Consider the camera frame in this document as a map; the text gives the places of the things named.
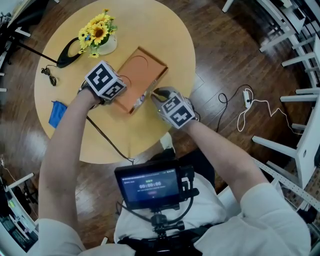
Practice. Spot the long white desk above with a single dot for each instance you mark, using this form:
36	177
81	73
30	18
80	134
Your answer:
295	30

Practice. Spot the white flower pot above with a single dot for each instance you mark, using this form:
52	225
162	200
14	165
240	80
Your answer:
108	46

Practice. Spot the blue cloth pouch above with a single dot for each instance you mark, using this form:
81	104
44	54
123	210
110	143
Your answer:
57	113

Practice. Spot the yellow sunflower bouquet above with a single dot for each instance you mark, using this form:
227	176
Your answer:
97	31

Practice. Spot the person's right forearm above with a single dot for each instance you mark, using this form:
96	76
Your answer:
225	157

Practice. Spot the black chest monitor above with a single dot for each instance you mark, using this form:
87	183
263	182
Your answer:
148	186

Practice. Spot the person's left forearm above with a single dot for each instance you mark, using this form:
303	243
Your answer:
62	155

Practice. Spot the black monitor mount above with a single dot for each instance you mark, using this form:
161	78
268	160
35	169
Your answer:
162	222

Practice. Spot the person's white shoe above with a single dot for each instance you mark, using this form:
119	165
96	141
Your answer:
167	142

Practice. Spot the white perforated rail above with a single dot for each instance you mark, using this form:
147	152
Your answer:
287	182

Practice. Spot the person's white shirt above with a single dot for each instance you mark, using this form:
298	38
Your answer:
262	225

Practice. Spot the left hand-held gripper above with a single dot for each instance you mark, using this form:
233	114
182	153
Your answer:
105	80

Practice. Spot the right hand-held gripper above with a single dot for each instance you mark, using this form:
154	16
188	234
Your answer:
177	111

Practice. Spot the black chest harness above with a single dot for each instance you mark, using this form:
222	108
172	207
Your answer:
180	241

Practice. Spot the black desk lamp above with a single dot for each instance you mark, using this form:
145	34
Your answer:
65	58

